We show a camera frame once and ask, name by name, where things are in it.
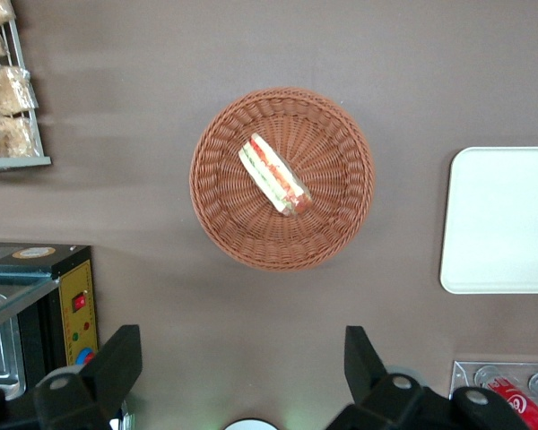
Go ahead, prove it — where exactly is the sandwich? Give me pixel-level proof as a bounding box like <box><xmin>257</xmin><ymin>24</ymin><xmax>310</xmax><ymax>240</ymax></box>
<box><xmin>238</xmin><ymin>133</ymin><xmax>314</xmax><ymax>219</ymax></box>

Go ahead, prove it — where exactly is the round brown wicker basket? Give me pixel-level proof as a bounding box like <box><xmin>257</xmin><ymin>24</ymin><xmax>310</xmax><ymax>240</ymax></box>
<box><xmin>188</xmin><ymin>86</ymin><xmax>377</xmax><ymax>272</ymax></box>

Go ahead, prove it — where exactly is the steel pan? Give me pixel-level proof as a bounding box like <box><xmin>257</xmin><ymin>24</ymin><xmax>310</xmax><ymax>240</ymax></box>
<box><xmin>0</xmin><ymin>290</ymin><xmax>28</xmax><ymax>400</ymax></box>

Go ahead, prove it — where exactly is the grey wire snack rack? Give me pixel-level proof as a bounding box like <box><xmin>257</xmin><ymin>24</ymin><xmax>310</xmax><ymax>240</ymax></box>
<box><xmin>0</xmin><ymin>17</ymin><xmax>53</xmax><ymax>172</ymax></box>

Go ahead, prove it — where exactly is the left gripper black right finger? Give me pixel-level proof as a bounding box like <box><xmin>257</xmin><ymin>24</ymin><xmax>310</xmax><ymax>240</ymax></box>
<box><xmin>326</xmin><ymin>325</ymin><xmax>452</xmax><ymax>430</ymax></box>

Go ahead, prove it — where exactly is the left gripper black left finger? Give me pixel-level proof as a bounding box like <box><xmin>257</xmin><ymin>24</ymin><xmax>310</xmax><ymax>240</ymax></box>
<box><xmin>32</xmin><ymin>324</ymin><xmax>143</xmax><ymax>430</ymax></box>

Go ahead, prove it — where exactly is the beige plastic tray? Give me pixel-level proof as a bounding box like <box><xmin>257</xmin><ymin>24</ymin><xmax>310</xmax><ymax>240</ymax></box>
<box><xmin>439</xmin><ymin>146</ymin><xmax>538</xmax><ymax>296</ymax></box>

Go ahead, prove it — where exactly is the black food warmer yellow panel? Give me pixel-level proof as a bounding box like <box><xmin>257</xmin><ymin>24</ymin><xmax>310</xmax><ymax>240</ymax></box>
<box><xmin>0</xmin><ymin>241</ymin><xmax>100</xmax><ymax>404</ymax></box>

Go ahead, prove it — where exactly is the clear acrylic bottle rack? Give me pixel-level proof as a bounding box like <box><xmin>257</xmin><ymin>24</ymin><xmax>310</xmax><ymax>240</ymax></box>
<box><xmin>447</xmin><ymin>360</ymin><xmax>538</xmax><ymax>430</ymax></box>

